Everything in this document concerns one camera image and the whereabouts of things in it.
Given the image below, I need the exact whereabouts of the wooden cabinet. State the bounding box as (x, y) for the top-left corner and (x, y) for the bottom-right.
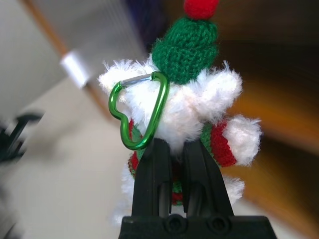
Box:
(23, 0), (319, 239)

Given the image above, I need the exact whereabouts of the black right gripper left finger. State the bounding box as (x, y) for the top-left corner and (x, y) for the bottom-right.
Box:
(133, 138), (173, 218)

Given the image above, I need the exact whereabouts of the white door handle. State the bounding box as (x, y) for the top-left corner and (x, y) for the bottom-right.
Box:
(59, 50), (88, 88)

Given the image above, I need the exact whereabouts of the green heart carabiner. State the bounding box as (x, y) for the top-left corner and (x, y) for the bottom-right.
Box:
(108, 71), (170, 151)

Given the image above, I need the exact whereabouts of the ribbed clear sliding door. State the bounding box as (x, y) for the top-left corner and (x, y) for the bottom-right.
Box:
(39, 0), (150, 85)

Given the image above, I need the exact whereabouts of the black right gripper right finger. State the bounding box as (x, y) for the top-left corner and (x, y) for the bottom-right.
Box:
(182, 141), (235, 218)

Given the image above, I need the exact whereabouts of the white plush toy green hat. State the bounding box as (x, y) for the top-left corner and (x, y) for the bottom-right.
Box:
(96, 0), (262, 225)

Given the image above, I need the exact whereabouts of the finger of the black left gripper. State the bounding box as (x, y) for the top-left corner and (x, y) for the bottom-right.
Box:
(0, 112), (46, 164)

